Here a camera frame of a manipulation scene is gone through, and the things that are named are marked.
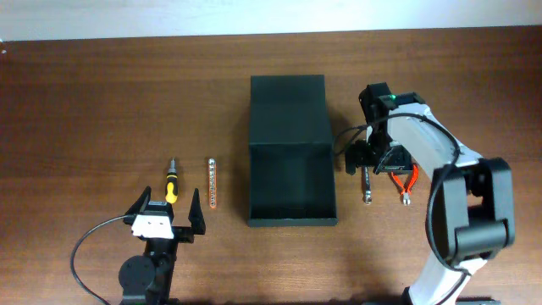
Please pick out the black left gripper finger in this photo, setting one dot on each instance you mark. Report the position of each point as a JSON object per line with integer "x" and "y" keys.
{"x": 143, "y": 199}
{"x": 196, "y": 218}

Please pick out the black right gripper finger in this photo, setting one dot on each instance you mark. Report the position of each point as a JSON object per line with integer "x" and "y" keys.
{"x": 356, "y": 156}
{"x": 396, "y": 160}

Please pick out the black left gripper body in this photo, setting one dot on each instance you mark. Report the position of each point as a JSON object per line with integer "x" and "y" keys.
{"x": 183, "y": 234}

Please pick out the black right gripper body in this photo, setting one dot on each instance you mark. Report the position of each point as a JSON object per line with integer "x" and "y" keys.
{"x": 376, "y": 145}

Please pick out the red handled small cutters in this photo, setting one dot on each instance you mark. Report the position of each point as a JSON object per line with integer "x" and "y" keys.
{"x": 405, "y": 188}

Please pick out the silver ring spanner wrench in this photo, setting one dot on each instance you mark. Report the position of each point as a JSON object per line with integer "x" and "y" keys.
{"x": 367, "y": 186}

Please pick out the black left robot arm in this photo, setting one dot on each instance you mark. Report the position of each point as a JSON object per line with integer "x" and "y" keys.
{"x": 147, "y": 278}

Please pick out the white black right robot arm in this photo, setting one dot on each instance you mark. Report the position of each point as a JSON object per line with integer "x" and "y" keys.
{"x": 470, "y": 212}

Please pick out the yellow black screwdriver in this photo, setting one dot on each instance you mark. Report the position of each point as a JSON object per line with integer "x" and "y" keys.
{"x": 171, "y": 188}

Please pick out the black open storage box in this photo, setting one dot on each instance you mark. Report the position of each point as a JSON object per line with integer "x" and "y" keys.
{"x": 292, "y": 180}

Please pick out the orange socket bit rail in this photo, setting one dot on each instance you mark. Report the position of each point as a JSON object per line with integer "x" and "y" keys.
{"x": 212, "y": 197}

